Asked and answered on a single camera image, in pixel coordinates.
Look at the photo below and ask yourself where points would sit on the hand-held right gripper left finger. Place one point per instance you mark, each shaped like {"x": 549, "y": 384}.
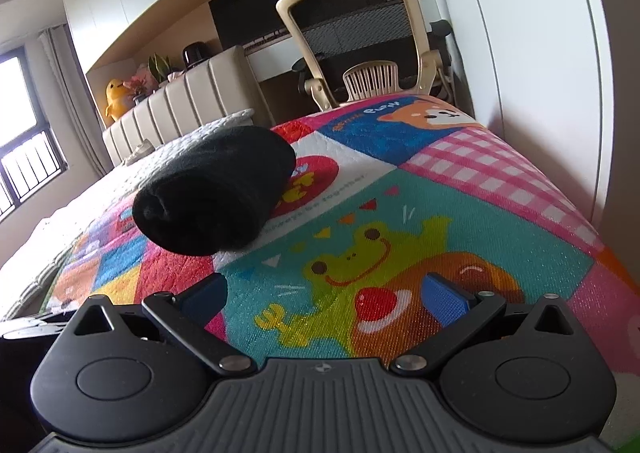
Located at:
{"x": 205, "y": 297}

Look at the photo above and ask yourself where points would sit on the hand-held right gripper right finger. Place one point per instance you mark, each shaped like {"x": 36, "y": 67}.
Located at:
{"x": 445, "y": 297}

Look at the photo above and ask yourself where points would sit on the black cloth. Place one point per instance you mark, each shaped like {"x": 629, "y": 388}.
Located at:
{"x": 210, "y": 193}

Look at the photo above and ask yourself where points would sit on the colourful printed blanket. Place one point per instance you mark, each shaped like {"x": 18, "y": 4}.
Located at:
{"x": 450, "y": 193}

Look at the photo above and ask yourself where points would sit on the white quilted bed mattress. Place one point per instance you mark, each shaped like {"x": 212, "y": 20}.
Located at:
{"x": 75, "y": 213}

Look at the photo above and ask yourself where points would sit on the small white object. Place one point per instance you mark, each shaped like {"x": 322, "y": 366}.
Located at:
{"x": 140, "y": 149}

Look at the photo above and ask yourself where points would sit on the beige padded headboard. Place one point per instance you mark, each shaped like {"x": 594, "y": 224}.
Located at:
{"x": 200, "y": 88}

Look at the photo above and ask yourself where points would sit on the yellow duck plush toy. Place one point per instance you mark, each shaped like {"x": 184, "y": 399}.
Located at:
{"x": 117, "y": 98}

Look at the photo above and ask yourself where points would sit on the pink flower bouquet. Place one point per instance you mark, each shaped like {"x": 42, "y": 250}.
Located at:
{"x": 141, "y": 82}

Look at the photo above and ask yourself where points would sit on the beige plastic stool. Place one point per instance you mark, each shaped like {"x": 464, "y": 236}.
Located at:
{"x": 372, "y": 80}

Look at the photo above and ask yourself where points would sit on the green potted plant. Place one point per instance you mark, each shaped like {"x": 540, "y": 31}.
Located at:
{"x": 161, "y": 67}

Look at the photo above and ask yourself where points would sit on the white desk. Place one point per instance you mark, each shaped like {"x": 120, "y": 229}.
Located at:
{"x": 272, "y": 65}

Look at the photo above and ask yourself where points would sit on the black round appliance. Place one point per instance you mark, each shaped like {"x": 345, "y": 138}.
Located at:
{"x": 194, "y": 54}

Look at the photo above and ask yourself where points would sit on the grey curtain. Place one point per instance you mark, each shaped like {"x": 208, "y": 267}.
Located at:
{"x": 70, "y": 93}

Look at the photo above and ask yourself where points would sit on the white wardrobe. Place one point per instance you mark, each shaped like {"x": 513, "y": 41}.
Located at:
{"x": 525, "y": 58}

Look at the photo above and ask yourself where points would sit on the black framed window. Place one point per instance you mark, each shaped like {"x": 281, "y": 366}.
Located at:
{"x": 20, "y": 98}

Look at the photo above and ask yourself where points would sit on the beige mesh office chair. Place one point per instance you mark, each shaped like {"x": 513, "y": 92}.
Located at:
{"x": 350, "y": 33}

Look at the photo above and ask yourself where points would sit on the black desk back panel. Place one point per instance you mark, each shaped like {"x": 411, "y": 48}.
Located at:
{"x": 240, "y": 18}

